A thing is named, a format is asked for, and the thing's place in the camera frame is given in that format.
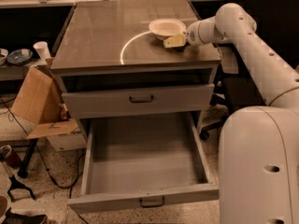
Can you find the black stand foot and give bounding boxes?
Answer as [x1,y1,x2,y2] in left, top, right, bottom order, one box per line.
[0,154,37,202]

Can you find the grey drawer cabinet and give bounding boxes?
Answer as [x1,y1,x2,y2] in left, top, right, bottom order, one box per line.
[51,0,221,134]

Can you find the white bowl at left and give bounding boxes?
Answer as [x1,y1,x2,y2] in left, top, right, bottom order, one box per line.
[0,49,8,66]

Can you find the black floor cable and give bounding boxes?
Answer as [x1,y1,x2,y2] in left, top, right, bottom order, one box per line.
[0,95,92,224]

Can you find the dark blue rxbar packet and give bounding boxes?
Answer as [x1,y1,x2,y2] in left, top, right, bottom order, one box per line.
[174,47,185,51]

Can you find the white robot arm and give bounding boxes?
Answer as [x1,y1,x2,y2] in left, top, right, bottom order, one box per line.
[164,3,299,224]

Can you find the dark blue plate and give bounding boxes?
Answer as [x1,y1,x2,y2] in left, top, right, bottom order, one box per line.
[7,49,33,66]

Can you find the grey open lower drawer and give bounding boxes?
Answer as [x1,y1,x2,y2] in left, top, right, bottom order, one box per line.
[68,112,219,214]

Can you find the black office chair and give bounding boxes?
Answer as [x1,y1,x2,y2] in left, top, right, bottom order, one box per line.
[199,0,299,142]

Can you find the black table leg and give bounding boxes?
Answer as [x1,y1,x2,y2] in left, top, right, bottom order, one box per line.
[18,138,37,178]

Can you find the white paper cup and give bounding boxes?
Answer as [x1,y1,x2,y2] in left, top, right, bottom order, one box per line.
[34,41,50,60]

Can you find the grey upper drawer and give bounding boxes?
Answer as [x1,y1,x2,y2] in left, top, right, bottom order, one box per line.
[62,70,214,119]

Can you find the brown cardboard box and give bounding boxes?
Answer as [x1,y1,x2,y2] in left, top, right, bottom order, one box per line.
[11,64,86,151]

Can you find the white paper bowl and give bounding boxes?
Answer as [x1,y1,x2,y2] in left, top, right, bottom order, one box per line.
[149,19,186,40]

